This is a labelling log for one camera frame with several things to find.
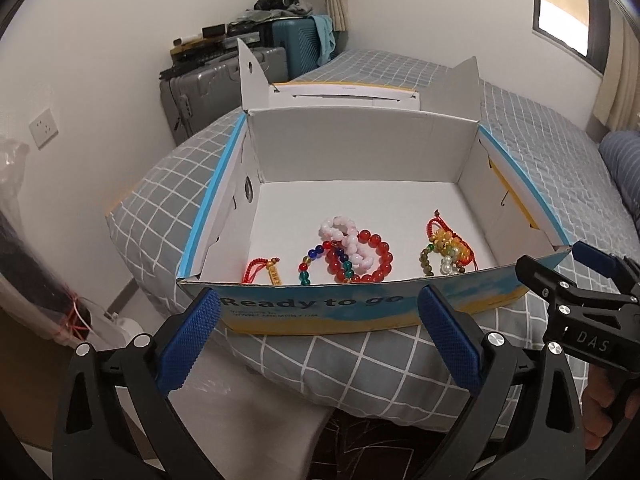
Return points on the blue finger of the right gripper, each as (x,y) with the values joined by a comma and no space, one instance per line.
(561,295)
(593,258)

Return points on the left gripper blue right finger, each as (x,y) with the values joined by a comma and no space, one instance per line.
(456,336)

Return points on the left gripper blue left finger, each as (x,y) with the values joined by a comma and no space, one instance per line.
(181,339)

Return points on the right hand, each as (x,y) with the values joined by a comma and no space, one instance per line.
(596,398)

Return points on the blue striped pillow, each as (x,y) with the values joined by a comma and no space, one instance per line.
(620,151)

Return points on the grey checked bed cover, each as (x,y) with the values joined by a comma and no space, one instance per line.
(395,374)

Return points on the clear plastic bag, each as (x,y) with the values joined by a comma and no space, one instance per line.
(31,293)

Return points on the white cardboard box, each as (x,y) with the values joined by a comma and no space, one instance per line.
(315,216)

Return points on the grey hard suitcase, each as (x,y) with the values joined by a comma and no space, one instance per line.
(195,95)

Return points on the window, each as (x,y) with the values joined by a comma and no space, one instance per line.
(580,26)

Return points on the teal hard suitcase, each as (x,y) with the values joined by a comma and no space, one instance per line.
(300,40)

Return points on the teal cloth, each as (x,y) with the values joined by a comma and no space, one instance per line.
(324,28)

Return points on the white wall socket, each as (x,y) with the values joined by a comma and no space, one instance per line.
(43,128)

